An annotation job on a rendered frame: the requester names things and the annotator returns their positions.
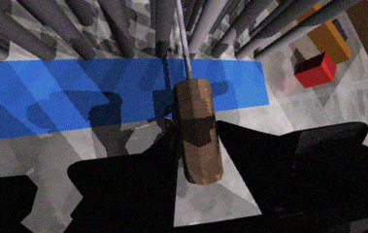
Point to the blue flat strip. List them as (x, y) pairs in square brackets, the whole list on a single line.
[(39, 97)]

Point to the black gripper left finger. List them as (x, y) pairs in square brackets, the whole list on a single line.
[(155, 171)]

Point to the orange flat bar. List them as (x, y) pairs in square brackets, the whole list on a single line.
[(327, 38)]

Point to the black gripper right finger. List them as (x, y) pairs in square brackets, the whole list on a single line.
[(268, 163)]

